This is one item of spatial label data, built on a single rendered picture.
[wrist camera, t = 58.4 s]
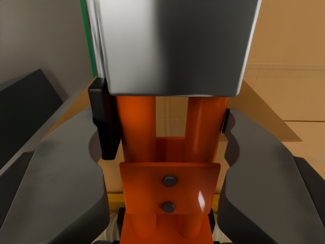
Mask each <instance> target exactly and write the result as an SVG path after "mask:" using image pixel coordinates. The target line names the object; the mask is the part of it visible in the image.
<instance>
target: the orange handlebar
mask: <svg viewBox="0 0 325 244"><path fill-rule="evenodd" d="M116 101H117V109H118V119H119V126H120V134H121V142H122V149H123V157H124V162H121V163H120V165H119V169H120V175H121V181H122V188H123V194H124V201H125V207H126V213H127V214H131V217H132V224H133V232H134V234H135V235H136V236H137V237H138V238H140V239H147V238H149V237H151V236H152V235H153V234H154V233H155V231H156V227H157V214H177V230H178V233H179V234H180V235H181V236H182V237H184V238H186V239H193V238H195V237H197V236H198V234H199V232H200V228H201V224H202V219H203V215H204V214H210V210H211V206H212V202H213V199H214V194H215V190H216V186H217V182H218V178H219V174H220V170H221V165H220V163H215V158H216V154H217V149H218V144H219V140H220V136H221V131H222V125H223V120H224V116H225V111H226V107H227V102H228V97H189V98H188V108H187V119H186V130H185V137H157V136H156V97H155V96H116Z"/></svg>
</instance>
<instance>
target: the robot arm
mask: <svg viewBox="0 0 325 244"><path fill-rule="evenodd" d="M222 133H224V135H225V136H226V138H227V139H228V143H227V147H226V151H225V155H224V158H225V160H226V161H227V163H228V165H229V168H228V170H227V172H226V175H225V179H224V182H223V186H222V190H221V194H220V197H219V203H218V214H217V224H218V227H219V228H220V230H221V231H222V232H223V233H224V234H225V235H226V236H227V237H228V238H229V239H230V240H231V241H232V242H229V243H221V244H325V180H324V179H323V178H322V177H321V176H320V175H319V173H318V172H317V171H316V170H315V169H314V168H313V167H312V166H311V165H310V164H309V163H308V162H307V161H306V160H305V159H304V158H302V157H296V156H293V154H292V153H291V152H290V151H289V150H288V149H287V148H286V146H285V145H284V144H283V143H282V142H281V141H280V140H279V139H277V138H276V137H275V136H274V135H273V134H272V133H270V132H269V131H268V130H266V129H265V128H264V127H263V126H261V125H260V124H258V123H257V122H256V121H254V120H253V119H251V118H250V117H249V116H247V115H246V114H244V113H243V112H241V111H240V110H239V109H237V108H227V109H226V111H225V116H224V120H223V125H222ZM101 156H102V149H101V144H100V139H99V133H98V128H97V126H96V125H95V122H94V118H93V113H92V109H91V105H90V106H89V107H87V108H86V109H84V110H82V111H81V112H79V113H78V114H76V115H75V116H73V117H72V118H70V119H69V120H68V121H66V122H65V123H63V124H62V125H60V126H59V127H58V128H56V129H55V130H54V131H53V132H51V133H50V134H49V135H48V136H47V137H46V138H45V139H44V140H43V141H42V142H41V143H40V144H39V145H38V146H37V147H36V148H35V149H34V150H33V151H31V152H24V153H22V154H21V155H20V156H19V157H18V158H17V159H16V160H15V161H14V162H13V163H12V164H11V165H10V166H9V167H8V168H7V169H6V170H5V171H4V172H3V173H2V174H1V175H0V244H91V243H92V242H93V241H94V240H95V239H96V238H97V237H98V236H99V235H100V234H101V233H102V232H103V231H104V230H105V229H106V228H107V227H108V225H109V222H110V213H109V203H108V195H107V190H106V185H105V180H104V175H103V169H102V167H101V166H100V165H98V164H97V163H98V161H99V159H100V158H101Z"/></svg>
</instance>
